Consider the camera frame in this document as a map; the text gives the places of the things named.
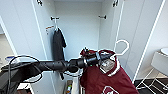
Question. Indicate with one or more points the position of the orange white warning sticker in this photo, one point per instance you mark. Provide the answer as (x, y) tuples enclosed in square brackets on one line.
[(49, 28)]

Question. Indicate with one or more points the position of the white plastic hanger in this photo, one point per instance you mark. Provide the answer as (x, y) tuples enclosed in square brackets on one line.
[(122, 46), (56, 26)]

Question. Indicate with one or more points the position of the black door hinge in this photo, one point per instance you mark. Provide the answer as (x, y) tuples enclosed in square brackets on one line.
[(39, 2), (115, 3)]

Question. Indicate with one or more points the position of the white round table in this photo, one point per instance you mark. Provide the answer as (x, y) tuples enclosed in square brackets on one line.
[(164, 51)]

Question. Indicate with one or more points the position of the black garment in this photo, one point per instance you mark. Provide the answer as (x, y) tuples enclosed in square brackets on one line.
[(58, 45)]

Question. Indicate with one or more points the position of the white wardrobe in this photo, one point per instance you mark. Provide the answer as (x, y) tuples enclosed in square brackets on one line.
[(80, 30)]

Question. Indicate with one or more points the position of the black wardrobe hook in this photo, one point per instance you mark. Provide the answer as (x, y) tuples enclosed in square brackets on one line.
[(102, 16), (54, 18)]

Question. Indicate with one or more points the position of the maroon white varsity jacket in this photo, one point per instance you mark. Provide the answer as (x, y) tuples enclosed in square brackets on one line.
[(106, 83)]

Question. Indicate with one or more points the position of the brown storage box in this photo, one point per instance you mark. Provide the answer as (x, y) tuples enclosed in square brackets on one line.
[(69, 88)]

